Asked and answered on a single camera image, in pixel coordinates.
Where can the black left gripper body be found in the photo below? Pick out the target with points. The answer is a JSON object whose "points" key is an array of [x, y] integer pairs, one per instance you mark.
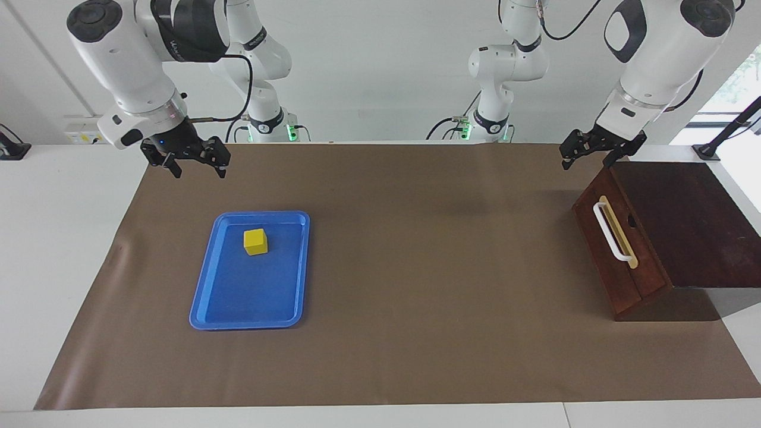
{"points": [[606, 141]]}

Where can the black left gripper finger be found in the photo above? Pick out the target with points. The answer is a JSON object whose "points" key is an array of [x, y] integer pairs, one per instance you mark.
{"points": [[574, 145], [630, 148]]}

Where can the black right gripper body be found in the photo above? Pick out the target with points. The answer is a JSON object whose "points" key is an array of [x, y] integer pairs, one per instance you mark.
{"points": [[175, 141]]}

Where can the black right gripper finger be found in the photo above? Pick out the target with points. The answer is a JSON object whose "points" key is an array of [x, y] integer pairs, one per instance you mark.
{"points": [[219, 153], [159, 161]]}

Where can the yellow cube block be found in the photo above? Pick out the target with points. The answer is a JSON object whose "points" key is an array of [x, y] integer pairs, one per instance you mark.
{"points": [[255, 242]]}

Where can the wooden drawer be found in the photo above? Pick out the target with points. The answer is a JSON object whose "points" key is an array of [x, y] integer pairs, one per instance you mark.
{"points": [[645, 261]]}

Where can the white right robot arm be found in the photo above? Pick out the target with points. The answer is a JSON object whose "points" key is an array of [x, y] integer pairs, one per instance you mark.
{"points": [[131, 59]]}

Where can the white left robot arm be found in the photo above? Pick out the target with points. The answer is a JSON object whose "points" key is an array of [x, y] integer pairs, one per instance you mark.
{"points": [[660, 65]]}

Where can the dark wooden drawer cabinet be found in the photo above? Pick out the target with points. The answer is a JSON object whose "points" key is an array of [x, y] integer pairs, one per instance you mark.
{"points": [[695, 226]]}

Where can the black stand pole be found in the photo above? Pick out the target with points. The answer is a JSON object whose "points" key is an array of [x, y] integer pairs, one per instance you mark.
{"points": [[728, 128]]}

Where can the bright window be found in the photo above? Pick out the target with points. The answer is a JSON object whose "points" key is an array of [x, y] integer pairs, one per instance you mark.
{"points": [[740, 83]]}

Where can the blue plastic tray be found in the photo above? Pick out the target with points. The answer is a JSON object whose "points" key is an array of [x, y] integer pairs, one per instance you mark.
{"points": [[250, 291]]}

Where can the black table clamp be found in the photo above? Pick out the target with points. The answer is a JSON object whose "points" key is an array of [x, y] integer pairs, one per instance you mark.
{"points": [[12, 150]]}

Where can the brown table mat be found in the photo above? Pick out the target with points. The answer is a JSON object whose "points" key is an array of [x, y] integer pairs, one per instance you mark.
{"points": [[416, 297]]}

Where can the white wall socket strip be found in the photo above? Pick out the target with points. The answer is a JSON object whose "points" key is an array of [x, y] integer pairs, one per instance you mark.
{"points": [[83, 137]]}

